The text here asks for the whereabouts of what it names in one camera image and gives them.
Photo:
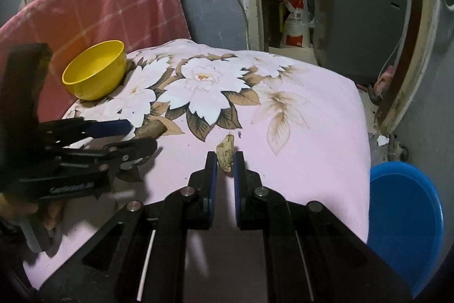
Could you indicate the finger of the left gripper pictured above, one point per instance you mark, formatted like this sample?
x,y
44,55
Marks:
x,y
120,160
64,132

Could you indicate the yellow plastic bowl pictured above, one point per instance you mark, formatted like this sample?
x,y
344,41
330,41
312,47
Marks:
x,y
97,71

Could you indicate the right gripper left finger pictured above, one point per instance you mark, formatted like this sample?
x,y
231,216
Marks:
x,y
202,202

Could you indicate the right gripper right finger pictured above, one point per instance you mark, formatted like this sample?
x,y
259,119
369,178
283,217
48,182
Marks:
x,y
249,205

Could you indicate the grey washing machine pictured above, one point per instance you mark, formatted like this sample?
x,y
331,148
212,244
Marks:
x,y
355,38

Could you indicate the left hand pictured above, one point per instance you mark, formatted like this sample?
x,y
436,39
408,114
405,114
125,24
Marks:
x,y
14,209

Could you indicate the pink checked towel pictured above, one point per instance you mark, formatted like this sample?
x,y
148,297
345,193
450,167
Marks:
x,y
71,26

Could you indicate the blue plastic basin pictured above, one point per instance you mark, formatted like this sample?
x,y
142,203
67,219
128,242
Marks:
x,y
406,221

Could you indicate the pink floral tablecloth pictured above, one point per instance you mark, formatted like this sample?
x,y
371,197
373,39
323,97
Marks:
x,y
301,127

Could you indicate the red white sack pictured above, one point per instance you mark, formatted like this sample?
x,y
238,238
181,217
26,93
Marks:
x,y
295,32

